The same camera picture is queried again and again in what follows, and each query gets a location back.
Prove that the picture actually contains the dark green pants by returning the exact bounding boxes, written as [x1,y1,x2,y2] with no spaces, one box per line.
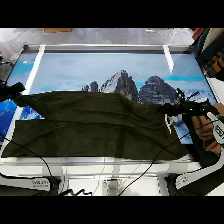
[1,90,190,161]

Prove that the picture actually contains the silver frame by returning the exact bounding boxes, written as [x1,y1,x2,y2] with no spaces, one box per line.
[0,155,224,197]

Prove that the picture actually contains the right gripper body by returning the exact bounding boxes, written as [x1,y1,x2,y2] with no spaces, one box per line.
[162,102,185,118]

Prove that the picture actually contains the brown garment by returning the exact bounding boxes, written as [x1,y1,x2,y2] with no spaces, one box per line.
[191,103,224,158]

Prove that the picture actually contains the black cable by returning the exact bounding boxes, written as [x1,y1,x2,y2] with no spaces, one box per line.
[118,115,224,197]
[0,132,54,188]

